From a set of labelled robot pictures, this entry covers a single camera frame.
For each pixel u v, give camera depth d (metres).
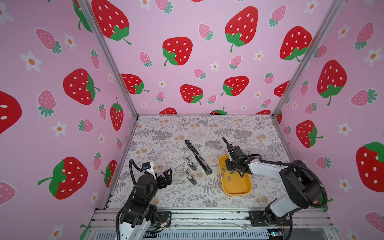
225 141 0.78
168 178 0.71
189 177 0.87
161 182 0.68
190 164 0.93
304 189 0.45
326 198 0.39
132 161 0.60
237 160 0.72
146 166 0.66
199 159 0.94
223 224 0.73
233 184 0.87
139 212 0.53
